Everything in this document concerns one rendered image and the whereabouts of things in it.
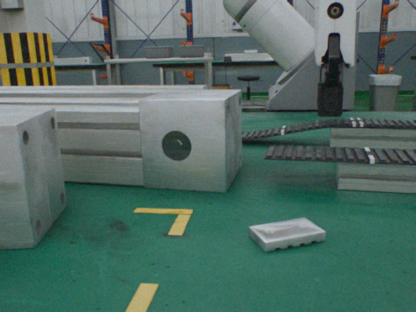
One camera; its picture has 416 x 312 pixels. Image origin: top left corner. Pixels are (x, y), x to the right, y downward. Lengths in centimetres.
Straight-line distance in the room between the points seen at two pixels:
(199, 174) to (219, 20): 782
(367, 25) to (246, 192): 796
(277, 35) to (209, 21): 720
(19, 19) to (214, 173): 361
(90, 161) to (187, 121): 12
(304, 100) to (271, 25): 20
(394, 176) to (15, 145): 34
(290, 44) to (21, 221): 83
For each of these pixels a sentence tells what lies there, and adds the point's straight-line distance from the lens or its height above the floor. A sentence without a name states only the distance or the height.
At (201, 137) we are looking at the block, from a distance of 41.
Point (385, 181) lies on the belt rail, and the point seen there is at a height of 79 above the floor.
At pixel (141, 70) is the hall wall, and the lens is 853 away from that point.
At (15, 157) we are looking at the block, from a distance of 32.
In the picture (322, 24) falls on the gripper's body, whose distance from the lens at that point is 58.
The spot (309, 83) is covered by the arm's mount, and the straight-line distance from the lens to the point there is 99.
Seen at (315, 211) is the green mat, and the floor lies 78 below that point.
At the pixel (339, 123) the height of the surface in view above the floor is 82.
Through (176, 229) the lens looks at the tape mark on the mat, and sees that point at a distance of 34.
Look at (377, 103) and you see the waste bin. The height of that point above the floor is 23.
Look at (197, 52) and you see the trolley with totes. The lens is 354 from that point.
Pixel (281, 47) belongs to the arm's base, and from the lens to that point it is 105.
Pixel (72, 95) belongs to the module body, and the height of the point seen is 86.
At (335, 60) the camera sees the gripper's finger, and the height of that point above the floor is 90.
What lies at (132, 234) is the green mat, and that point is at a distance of 34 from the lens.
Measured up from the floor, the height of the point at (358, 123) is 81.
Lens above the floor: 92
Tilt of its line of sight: 15 degrees down
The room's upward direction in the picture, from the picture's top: 2 degrees counter-clockwise
